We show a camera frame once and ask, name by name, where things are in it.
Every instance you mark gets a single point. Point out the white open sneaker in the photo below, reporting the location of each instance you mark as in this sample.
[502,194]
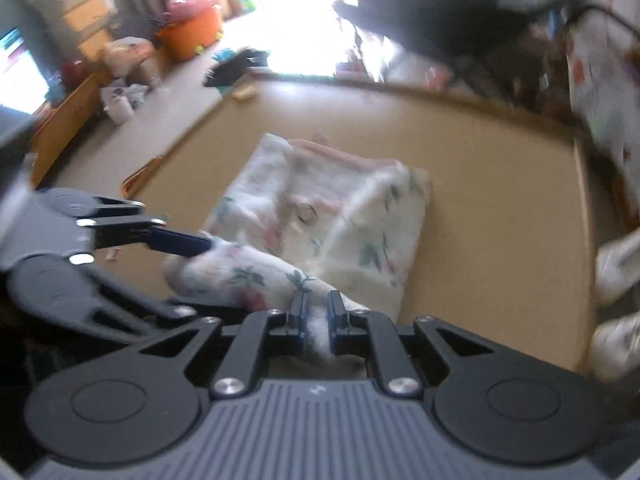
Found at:
[617,265]

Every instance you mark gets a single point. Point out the cardboard box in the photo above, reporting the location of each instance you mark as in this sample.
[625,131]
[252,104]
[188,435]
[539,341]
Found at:
[150,72]

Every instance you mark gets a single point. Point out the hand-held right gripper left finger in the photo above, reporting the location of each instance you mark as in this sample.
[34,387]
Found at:
[301,317]

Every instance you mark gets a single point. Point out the plastic drawer cabinet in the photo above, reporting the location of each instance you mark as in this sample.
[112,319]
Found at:
[85,10]

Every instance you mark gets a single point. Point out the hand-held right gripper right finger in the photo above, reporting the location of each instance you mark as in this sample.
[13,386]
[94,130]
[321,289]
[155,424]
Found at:
[331,317]

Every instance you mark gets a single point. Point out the pink plastic basket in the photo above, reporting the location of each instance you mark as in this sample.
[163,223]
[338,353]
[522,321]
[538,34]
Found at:
[192,4]

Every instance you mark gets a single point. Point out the black folding lounge chair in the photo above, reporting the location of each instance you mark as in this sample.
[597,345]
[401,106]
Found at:
[440,15]

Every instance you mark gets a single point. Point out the white red printed plastic bag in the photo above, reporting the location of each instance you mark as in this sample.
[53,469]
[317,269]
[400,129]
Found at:
[127,52]

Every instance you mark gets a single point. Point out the white floral shirt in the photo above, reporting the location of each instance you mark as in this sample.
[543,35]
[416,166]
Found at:
[350,200]

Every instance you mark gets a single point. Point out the white laced sneaker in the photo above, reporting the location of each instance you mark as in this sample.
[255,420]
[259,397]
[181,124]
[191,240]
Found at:
[617,350]

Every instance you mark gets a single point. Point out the wooden television cabinet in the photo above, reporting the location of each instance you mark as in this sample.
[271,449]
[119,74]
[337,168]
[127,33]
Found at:
[65,120]

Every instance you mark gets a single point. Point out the quilted heart pattern blanket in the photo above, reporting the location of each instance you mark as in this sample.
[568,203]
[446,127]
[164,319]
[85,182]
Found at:
[610,100]

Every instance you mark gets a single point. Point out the brown wicker basket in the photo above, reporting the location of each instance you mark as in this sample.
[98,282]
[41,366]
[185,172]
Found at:
[137,180]

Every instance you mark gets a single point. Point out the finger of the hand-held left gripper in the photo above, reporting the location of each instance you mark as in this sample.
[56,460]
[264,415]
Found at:
[150,305]
[180,242]

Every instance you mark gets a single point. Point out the orange storage bin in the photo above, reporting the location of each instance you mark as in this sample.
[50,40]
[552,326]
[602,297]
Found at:
[192,35]

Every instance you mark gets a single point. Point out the red pot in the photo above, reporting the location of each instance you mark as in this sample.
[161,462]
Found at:
[74,70]

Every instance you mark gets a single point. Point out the television screen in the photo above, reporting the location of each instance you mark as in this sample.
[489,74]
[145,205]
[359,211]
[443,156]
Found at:
[20,75]

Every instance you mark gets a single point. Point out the green trash bin black bag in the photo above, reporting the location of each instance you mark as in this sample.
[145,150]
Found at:
[235,67]

